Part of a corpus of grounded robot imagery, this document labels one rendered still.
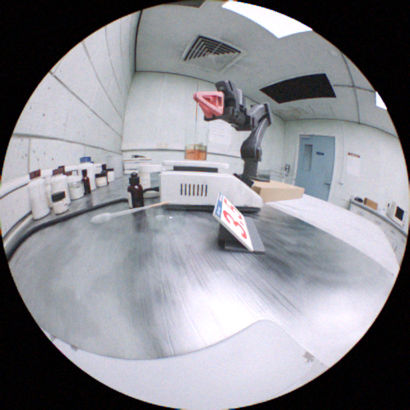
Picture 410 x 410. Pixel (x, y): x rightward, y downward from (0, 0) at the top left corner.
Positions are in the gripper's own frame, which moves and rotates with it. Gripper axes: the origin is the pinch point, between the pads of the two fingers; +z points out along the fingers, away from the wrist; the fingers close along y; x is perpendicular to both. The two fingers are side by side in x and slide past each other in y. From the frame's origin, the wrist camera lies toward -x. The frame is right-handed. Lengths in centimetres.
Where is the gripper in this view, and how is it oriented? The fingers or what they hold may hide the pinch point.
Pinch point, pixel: (197, 96)
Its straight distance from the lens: 31.6
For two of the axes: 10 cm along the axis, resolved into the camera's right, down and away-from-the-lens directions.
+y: 7.4, 2.6, -6.2
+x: -0.3, 9.3, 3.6
